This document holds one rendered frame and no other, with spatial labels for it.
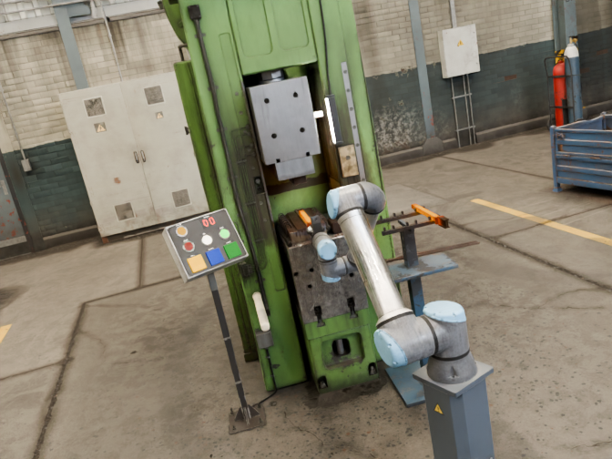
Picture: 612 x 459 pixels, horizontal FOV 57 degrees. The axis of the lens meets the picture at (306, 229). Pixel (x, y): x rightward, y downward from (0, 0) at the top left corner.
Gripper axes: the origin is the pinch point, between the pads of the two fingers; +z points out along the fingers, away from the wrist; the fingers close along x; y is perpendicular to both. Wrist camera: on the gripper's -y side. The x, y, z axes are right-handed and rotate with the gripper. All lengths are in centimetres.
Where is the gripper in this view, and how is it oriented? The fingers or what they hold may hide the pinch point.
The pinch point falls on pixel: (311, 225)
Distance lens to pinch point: 303.4
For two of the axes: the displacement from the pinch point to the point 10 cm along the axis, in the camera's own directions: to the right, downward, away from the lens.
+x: 9.7, -2.3, 1.2
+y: 1.8, 9.3, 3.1
